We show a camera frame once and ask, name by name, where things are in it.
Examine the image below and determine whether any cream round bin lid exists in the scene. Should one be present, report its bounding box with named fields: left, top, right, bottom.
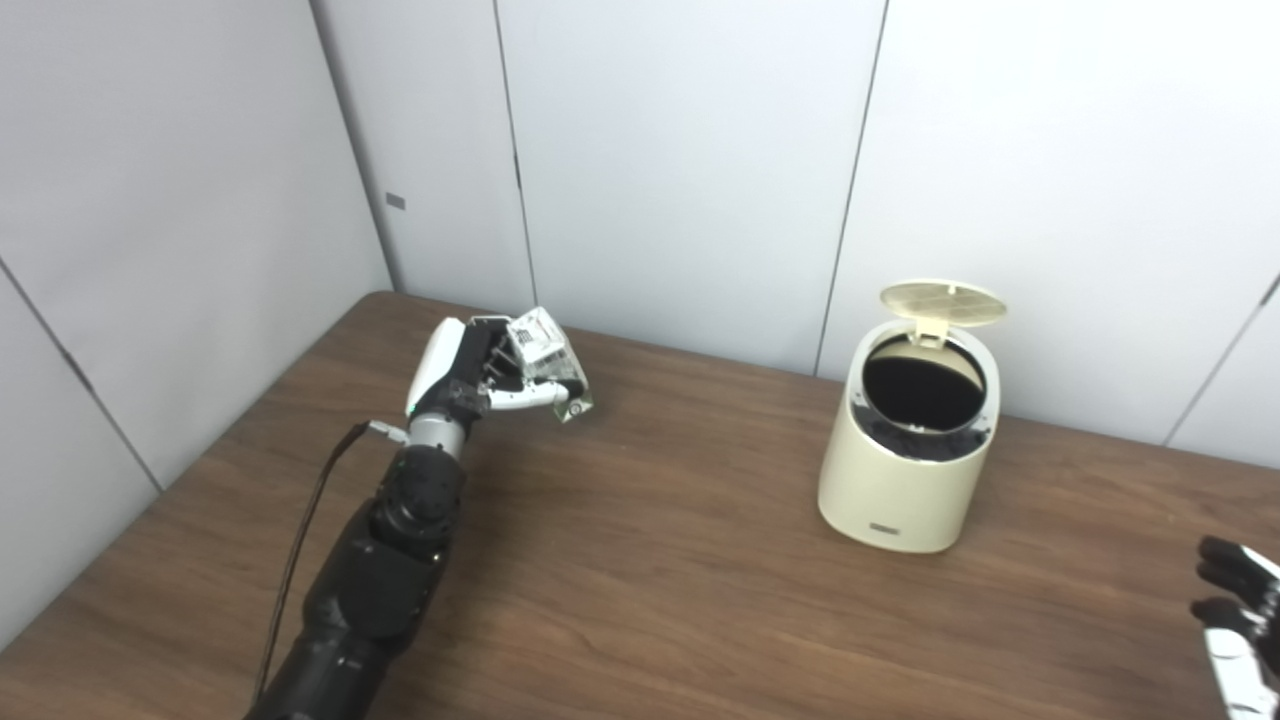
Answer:
left=879, top=279, right=1008, bottom=346

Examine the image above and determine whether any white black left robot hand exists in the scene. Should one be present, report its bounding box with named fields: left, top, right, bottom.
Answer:
left=405, top=315, right=591, bottom=421

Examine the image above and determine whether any white green milk carton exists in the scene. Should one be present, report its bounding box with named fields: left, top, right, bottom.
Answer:
left=505, top=306, right=594, bottom=423

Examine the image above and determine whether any cream-colored round bin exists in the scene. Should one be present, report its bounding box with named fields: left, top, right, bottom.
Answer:
left=817, top=279, right=1008, bottom=554

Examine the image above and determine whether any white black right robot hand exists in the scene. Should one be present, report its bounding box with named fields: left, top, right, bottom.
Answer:
left=1190, top=535, right=1280, bottom=720

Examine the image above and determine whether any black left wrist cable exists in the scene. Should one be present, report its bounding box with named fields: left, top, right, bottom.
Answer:
left=252, top=420, right=410, bottom=713

